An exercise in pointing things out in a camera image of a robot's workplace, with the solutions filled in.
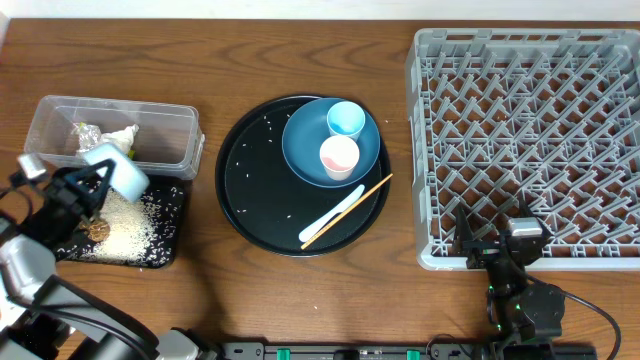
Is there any light blue cup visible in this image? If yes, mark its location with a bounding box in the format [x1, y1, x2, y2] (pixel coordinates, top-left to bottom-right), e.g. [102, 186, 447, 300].
[327, 101, 366, 141]

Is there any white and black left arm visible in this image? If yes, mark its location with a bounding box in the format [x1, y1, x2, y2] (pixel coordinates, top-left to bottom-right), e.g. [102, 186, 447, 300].
[1, 155, 224, 359]

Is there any wooden chopstick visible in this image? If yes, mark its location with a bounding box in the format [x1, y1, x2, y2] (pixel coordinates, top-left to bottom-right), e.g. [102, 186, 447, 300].
[301, 174, 393, 250]

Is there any spilled white rice pile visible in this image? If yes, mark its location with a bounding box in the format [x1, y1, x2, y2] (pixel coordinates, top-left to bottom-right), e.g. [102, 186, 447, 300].
[57, 185, 184, 266]

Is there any pink cup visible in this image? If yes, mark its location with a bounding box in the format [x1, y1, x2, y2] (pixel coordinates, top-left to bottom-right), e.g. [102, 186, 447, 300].
[319, 135, 360, 181]

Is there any black rectangular tray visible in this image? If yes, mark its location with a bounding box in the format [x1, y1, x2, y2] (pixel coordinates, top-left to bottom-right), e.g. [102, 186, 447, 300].
[54, 172, 187, 270]

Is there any brown cookie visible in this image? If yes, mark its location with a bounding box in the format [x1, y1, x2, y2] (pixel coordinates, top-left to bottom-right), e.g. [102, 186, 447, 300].
[84, 219, 110, 242]

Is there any foil snack wrapper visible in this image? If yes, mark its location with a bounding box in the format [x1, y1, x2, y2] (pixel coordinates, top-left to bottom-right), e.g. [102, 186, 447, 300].
[72, 122, 102, 157]

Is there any grey dishwasher rack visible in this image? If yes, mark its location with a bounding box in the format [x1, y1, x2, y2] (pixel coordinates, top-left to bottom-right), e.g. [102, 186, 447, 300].
[405, 28, 639, 271]

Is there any clear plastic bin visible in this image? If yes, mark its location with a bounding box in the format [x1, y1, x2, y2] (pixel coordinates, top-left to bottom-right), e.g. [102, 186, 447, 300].
[24, 95, 205, 180]

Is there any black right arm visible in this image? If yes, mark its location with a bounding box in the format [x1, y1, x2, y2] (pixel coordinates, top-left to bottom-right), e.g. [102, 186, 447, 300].
[453, 204, 565, 359]

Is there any light blue bowl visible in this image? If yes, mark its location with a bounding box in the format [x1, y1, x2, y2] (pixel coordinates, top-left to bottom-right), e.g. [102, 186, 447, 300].
[81, 143, 149, 203]

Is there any round black tray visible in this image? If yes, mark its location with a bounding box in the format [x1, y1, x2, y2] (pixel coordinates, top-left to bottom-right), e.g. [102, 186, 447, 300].
[216, 94, 391, 257]

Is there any light blue plastic knife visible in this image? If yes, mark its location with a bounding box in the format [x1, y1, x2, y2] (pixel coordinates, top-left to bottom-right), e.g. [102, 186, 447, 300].
[298, 184, 365, 243]

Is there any dark blue plate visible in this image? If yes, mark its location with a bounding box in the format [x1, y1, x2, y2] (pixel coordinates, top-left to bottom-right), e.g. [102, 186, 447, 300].
[282, 98, 381, 188]

